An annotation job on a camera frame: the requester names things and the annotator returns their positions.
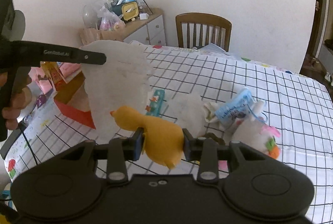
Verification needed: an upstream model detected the white plush bunny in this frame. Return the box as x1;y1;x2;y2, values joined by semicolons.
204;100;281;159

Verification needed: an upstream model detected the blue cloth on chair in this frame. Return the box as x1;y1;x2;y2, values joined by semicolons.
193;43;226;54

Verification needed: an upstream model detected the cardboard box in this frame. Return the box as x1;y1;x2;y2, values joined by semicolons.
79;28;123;45

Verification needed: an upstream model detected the white soft cloth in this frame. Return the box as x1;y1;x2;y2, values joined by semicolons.
81;40;154;141

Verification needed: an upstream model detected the pink folded cloth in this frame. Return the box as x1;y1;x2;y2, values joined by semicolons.
29;62;81;94

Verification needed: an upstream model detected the blue white packet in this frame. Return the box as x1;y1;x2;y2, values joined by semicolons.
215;88;255;129

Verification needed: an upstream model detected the white drawer cabinet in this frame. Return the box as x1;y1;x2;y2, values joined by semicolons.
104;7;167;47

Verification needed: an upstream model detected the clear glass dome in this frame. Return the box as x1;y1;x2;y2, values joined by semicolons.
82;4;101;30

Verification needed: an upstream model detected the plastic bag of items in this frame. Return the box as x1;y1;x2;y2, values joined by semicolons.
97;6;125;31

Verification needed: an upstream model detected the grey desk lamp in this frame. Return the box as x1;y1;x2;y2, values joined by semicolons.
9;10;25;41

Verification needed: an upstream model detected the white booklet with pictures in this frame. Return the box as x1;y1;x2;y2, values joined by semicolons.
145;89;165;117

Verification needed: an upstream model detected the black grid white tablecloth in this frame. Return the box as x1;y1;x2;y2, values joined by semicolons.
5;46;332;223

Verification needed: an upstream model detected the person's left hand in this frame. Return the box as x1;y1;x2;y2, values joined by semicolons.
1;76;32;130

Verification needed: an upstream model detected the red storage box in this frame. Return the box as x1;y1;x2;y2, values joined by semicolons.
54;71;95;129

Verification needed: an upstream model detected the wooden chair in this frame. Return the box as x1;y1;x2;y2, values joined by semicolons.
175;12;232;51

